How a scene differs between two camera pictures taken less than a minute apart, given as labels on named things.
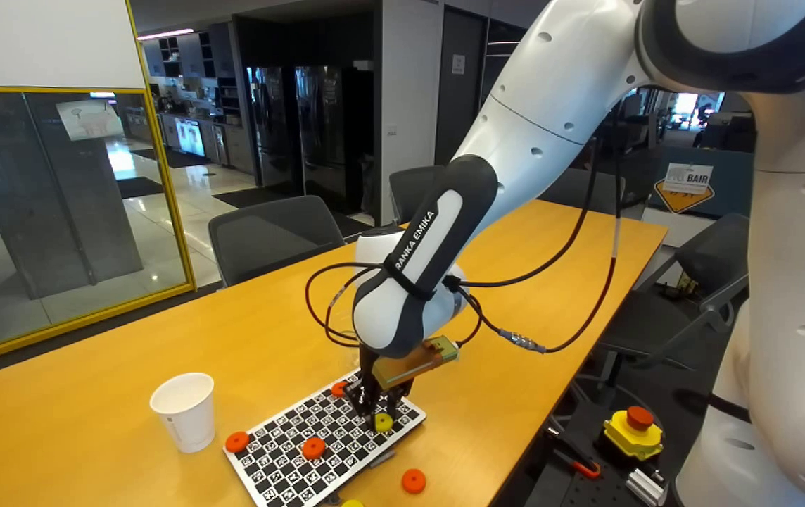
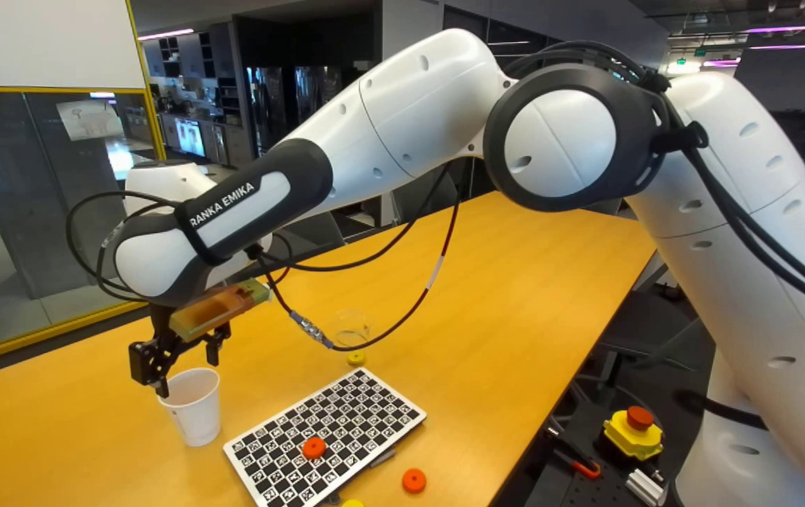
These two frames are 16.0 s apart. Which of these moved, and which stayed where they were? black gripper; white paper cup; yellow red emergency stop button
Moved: black gripper
Stayed: white paper cup; yellow red emergency stop button
